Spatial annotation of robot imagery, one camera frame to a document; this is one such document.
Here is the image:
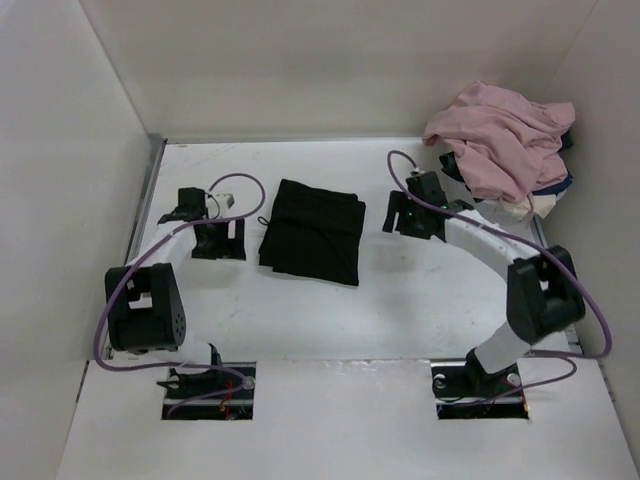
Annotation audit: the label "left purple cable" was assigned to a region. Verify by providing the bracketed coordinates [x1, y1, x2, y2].
[93, 173, 266, 420]

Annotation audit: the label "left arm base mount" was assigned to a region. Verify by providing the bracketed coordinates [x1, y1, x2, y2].
[157, 355, 257, 421]

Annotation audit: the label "pink garment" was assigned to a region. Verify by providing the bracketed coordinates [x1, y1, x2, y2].
[423, 81, 576, 203]

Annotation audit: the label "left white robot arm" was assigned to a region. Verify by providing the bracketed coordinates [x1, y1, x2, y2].
[105, 187, 252, 399]

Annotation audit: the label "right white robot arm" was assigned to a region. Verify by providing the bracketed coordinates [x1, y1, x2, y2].
[382, 170, 586, 401]

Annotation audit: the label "white laundry basket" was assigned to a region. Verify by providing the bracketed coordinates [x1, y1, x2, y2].
[442, 177, 533, 225]

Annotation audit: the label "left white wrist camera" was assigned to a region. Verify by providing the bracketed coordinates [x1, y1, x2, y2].
[208, 193, 235, 219]

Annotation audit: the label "black trousers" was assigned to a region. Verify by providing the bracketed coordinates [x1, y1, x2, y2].
[258, 179, 366, 287]

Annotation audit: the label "beige garment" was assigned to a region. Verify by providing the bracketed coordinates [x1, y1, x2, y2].
[499, 195, 557, 221]

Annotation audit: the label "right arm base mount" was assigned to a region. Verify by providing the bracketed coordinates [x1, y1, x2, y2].
[430, 360, 529, 420]

